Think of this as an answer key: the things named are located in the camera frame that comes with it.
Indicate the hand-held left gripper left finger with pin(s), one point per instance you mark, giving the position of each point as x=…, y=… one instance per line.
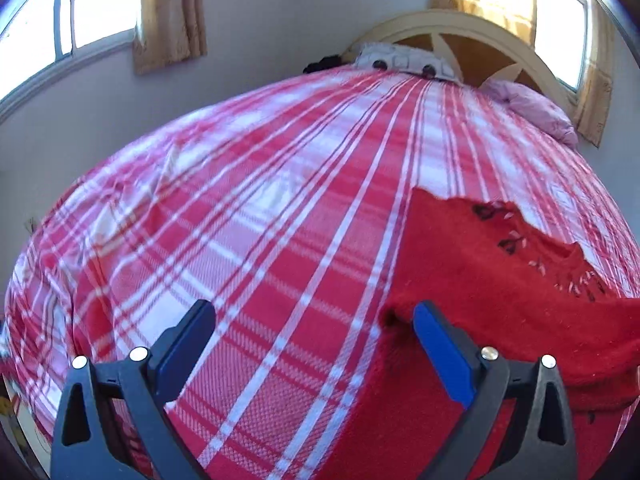
x=182, y=355

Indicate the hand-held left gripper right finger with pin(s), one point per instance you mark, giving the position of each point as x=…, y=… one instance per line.
x=445, y=355

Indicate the red knit sweater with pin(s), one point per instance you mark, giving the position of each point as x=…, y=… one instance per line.
x=500, y=300

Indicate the red plaid bedsheet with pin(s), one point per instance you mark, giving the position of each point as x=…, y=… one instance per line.
x=275, y=210

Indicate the pink pillow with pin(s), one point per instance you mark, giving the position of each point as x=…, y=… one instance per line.
x=535, y=105

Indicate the grey patterned pillow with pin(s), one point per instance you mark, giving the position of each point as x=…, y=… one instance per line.
x=400, y=57

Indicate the cream wooden headboard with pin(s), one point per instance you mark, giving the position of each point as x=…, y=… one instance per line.
x=475, y=55

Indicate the yellow patterned curtain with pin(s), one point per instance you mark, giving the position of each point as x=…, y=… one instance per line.
x=597, y=85

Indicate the dark cloth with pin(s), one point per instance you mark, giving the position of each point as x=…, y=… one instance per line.
x=325, y=64

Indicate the yellow side window curtain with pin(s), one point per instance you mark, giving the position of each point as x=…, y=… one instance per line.
x=170, y=15

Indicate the window behind headboard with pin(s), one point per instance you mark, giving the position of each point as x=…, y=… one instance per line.
x=560, y=25

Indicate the side window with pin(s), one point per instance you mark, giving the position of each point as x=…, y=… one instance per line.
x=100, y=0

